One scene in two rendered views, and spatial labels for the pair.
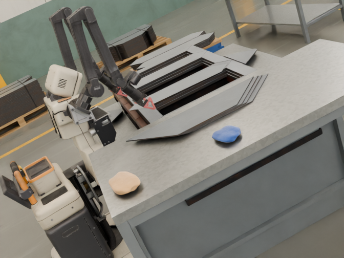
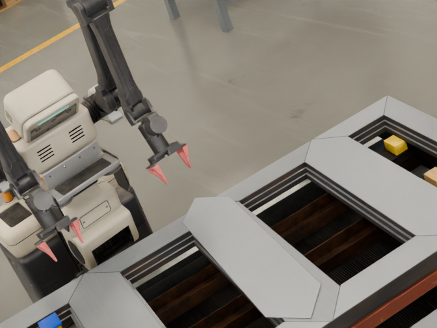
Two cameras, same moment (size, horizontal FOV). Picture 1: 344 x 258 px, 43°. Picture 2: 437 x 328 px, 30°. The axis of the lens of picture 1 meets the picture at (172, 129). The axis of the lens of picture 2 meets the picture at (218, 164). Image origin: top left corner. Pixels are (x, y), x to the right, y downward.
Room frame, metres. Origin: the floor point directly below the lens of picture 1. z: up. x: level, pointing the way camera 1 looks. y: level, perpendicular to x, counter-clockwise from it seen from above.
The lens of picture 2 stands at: (2.49, -2.05, 2.39)
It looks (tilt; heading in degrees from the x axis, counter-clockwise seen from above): 32 degrees down; 81
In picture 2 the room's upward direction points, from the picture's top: 20 degrees counter-clockwise
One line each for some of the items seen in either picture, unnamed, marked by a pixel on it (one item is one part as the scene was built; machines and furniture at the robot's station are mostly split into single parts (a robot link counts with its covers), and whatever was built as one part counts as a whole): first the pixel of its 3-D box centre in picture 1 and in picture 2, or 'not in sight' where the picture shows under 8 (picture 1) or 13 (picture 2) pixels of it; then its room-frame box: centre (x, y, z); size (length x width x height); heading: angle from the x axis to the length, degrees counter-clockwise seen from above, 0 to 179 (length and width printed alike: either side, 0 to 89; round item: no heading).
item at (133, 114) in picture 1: (136, 117); not in sight; (2.72, 0.19, 0.80); 1.62 x 0.04 x 0.06; 9
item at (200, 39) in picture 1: (172, 51); not in sight; (3.84, -0.28, 0.82); 0.80 x 0.40 x 0.06; 99
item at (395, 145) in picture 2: not in sight; (395, 144); (3.41, 0.11, 0.79); 0.06 x 0.05 x 0.04; 99
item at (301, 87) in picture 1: (237, 114); not in sight; (1.68, -0.28, 1.03); 1.30 x 0.60 x 0.04; 99
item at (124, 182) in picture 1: (124, 182); not in sight; (1.44, 0.24, 1.07); 0.16 x 0.10 x 0.04; 19
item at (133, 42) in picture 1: (130, 47); not in sight; (7.50, 0.11, 0.20); 1.20 x 0.80 x 0.41; 105
